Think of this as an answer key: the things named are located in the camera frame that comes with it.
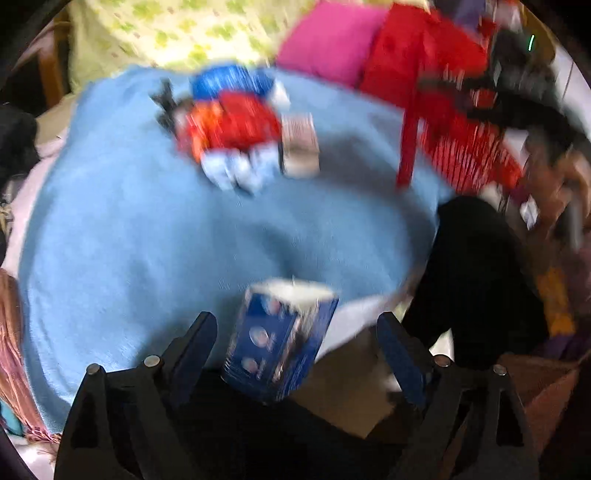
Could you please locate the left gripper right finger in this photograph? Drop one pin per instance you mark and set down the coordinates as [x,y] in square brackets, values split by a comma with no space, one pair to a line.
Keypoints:
[452,423]

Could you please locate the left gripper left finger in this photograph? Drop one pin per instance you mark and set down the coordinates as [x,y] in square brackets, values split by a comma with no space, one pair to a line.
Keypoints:
[119,425]

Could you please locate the blue Pepsi carton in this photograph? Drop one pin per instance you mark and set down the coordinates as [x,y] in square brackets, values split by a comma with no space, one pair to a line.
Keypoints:
[277,336]

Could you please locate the small red white box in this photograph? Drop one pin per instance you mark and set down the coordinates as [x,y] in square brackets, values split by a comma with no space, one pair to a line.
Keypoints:
[299,142]

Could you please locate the blue plastic bag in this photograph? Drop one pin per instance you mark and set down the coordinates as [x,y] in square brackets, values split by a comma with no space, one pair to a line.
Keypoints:
[211,81]

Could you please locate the light blue blanket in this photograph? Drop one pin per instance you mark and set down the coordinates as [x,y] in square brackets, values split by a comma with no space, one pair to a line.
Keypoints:
[128,241]

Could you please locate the white blue wrapper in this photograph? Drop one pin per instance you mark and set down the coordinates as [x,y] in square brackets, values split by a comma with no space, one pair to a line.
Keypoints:
[249,171]

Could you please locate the red snack wrapper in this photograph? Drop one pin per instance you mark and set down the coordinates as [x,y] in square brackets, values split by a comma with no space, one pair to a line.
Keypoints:
[236,120]

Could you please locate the red Nilrich shopping bag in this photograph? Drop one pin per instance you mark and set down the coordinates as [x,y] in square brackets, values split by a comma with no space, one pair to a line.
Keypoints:
[414,44]

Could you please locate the green clover patterned quilt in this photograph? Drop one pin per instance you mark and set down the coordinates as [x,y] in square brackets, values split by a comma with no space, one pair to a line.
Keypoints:
[181,35]

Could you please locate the pink pillow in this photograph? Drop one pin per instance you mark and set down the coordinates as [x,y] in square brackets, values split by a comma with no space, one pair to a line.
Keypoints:
[332,42]

